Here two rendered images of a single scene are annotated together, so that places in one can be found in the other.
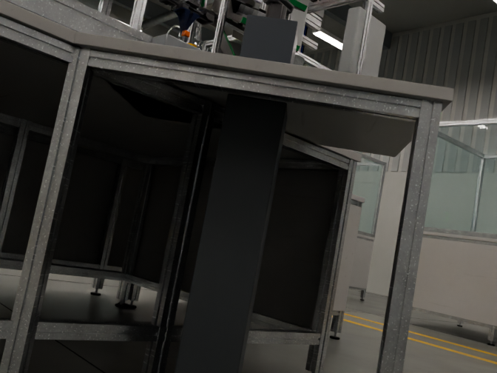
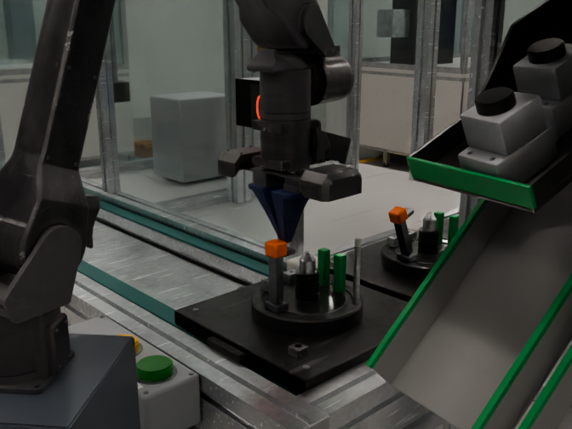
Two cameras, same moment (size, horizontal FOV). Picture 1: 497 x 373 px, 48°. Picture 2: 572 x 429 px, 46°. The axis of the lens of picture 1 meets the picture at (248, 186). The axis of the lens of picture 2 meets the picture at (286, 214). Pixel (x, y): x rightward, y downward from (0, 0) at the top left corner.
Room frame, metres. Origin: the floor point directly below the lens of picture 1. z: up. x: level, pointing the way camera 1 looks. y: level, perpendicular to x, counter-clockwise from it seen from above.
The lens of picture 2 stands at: (1.73, -0.46, 1.33)
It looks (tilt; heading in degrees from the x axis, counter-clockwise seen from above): 16 degrees down; 90
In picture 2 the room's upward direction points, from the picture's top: straight up
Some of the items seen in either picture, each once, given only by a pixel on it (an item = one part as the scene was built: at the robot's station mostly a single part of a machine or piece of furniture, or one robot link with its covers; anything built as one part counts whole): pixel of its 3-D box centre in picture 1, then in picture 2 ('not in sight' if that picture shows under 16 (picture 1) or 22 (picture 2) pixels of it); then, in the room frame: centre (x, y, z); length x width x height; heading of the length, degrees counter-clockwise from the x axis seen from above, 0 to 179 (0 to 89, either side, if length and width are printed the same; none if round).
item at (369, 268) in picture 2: not in sight; (428, 237); (1.94, 0.50, 1.01); 0.24 x 0.24 x 0.13; 43
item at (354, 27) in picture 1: (353, 103); not in sight; (3.35, -0.54, 1.42); 0.30 x 0.09 x 1.13; 133
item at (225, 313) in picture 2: not in sight; (306, 318); (1.76, 0.32, 0.96); 0.24 x 0.24 x 0.02; 43
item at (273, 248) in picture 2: (182, 43); (281, 270); (1.72, 0.29, 1.04); 0.04 x 0.02 x 0.08; 43
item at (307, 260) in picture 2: not in sight; (307, 261); (1.76, 0.32, 1.04); 0.02 x 0.02 x 0.03
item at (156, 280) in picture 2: not in sight; (187, 285); (1.57, 0.56, 0.91); 0.84 x 0.28 x 0.10; 133
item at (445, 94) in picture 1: (260, 105); not in sight; (1.57, 0.01, 0.84); 0.90 x 0.70 x 0.03; 84
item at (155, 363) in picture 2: not in sight; (154, 371); (1.59, 0.19, 0.96); 0.04 x 0.04 x 0.02
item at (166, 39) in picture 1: (187, 58); (122, 373); (1.54, 0.24, 0.93); 0.21 x 0.07 x 0.06; 133
